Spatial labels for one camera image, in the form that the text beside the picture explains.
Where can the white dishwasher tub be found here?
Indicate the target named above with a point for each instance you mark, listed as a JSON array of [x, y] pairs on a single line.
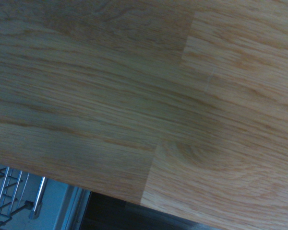
[[60, 206]]

